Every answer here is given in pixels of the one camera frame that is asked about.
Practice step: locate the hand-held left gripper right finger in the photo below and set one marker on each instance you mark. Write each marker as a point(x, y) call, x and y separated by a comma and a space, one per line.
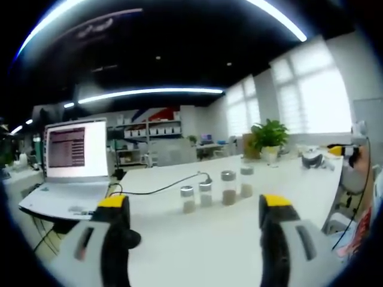
point(294, 245)

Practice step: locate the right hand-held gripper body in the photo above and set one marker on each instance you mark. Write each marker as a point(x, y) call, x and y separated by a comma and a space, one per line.
point(358, 140)

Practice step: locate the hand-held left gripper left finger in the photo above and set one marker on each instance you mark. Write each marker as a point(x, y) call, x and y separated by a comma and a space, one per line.
point(89, 248)

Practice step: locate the white open laptop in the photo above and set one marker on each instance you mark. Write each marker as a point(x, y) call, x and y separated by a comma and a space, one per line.
point(76, 152)

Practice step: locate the grey storage shelf with boxes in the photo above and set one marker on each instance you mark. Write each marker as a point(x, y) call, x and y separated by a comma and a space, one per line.
point(149, 134)

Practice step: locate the white and black headset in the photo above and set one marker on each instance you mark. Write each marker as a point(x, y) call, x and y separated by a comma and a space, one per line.
point(312, 158)

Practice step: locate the clear seasoning bottle grey cap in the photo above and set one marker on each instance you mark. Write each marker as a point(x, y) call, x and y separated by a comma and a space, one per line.
point(205, 195)
point(246, 183)
point(187, 199)
point(229, 188)

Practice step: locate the person's right hand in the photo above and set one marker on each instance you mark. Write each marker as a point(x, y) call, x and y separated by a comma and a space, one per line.
point(365, 167)

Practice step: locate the person's red printed clothing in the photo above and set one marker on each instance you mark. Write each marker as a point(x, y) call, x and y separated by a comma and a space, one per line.
point(359, 233)

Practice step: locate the small green plant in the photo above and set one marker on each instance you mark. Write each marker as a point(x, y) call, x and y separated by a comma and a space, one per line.
point(192, 139)

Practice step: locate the large bright window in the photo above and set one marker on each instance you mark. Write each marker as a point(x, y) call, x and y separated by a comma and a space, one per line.
point(311, 89)
point(243, 107)

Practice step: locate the long ceiling light strip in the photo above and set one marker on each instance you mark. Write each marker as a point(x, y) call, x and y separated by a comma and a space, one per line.
point(149, 93)
point(167, 12)

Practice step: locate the green potted plant white pot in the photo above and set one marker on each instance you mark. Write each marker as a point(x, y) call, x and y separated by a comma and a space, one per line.
point(270, 136)

